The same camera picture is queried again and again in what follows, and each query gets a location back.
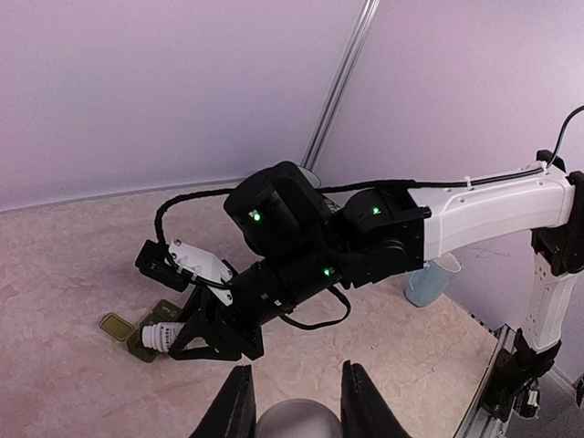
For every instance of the white pill bottle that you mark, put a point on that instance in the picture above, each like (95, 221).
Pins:
(161, 336)

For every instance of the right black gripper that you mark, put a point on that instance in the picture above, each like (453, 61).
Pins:
(210, 332)

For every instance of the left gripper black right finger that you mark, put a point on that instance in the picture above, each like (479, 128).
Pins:
(363, 411)

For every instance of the right aluminium frame post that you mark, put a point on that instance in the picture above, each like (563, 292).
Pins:
(349, 60)

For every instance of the green pill organizer box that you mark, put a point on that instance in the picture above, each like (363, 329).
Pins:
(123, 331)

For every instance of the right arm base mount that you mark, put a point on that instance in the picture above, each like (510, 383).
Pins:
(510, 375)

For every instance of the light blue mug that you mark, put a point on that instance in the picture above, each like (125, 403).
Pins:
(425, 285)

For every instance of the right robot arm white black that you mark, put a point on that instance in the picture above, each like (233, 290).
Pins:
(306, 245)

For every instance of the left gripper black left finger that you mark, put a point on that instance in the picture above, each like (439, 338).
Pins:
(232, 413)

